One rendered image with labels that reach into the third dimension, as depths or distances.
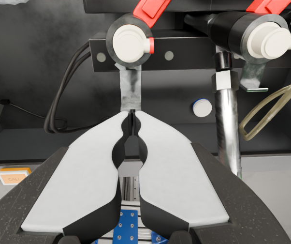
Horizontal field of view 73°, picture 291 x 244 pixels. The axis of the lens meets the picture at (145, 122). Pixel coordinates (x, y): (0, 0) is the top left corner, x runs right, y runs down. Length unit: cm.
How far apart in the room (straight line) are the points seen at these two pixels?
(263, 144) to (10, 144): 51
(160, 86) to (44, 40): 23
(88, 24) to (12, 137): 28
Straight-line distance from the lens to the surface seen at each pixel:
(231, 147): 18
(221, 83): 18
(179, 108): 44
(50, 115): 24
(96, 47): 24
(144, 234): 82
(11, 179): 43
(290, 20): 25
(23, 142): 47
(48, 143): 45
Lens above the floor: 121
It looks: 59 degrees down
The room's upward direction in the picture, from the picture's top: 176 degrees clockwise
